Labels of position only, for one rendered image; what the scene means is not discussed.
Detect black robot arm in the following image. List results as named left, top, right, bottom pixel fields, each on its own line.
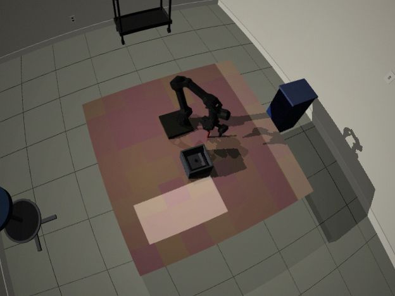
left=170, top=76, right=230, bottom=131

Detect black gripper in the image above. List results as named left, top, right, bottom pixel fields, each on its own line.
left=200, top=115, right=229, bottom=137

